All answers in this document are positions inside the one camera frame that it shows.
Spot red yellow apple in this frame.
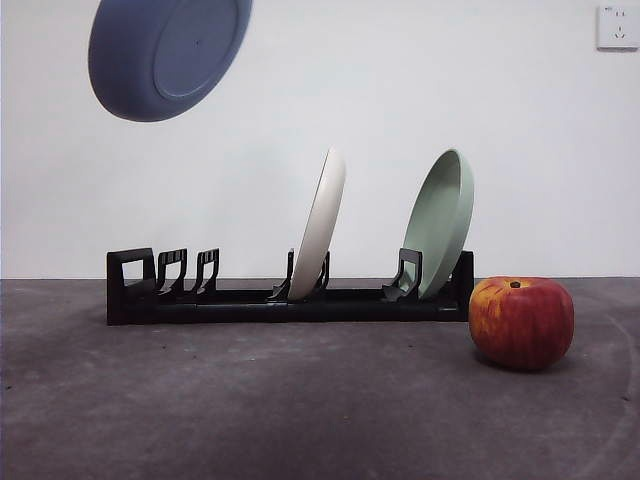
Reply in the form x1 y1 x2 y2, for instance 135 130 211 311
468 275 575 372

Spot blue round plate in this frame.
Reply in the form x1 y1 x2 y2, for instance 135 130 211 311
87 0 255 123

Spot cream white round plate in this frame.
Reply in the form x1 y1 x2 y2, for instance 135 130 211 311
287 145 347 302

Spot black plastic plate rack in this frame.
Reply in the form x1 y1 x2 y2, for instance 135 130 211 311
106 246 475 327

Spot pale green round plate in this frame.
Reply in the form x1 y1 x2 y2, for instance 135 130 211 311
402 148 476 301

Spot white wall socket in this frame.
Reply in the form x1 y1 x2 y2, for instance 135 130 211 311
595 4 640 52

